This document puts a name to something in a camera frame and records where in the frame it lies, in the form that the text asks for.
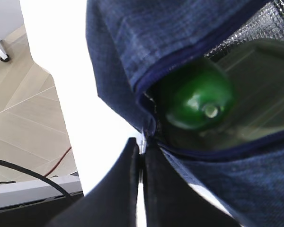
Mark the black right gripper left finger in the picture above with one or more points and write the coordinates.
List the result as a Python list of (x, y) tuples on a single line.
[(113, 201)]

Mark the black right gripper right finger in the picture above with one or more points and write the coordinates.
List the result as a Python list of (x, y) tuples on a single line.
[(170, 201)]

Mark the green cucumber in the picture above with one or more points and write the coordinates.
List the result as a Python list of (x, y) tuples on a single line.
[(194, 96)]

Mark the dark navy lunch bag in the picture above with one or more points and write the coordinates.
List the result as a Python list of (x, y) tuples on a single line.
[(135, 43)]

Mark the white table leg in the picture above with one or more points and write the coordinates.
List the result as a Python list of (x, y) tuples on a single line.
[(0, 49)]

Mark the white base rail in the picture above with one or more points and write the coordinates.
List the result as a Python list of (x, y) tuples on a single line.
[(36, 190)]

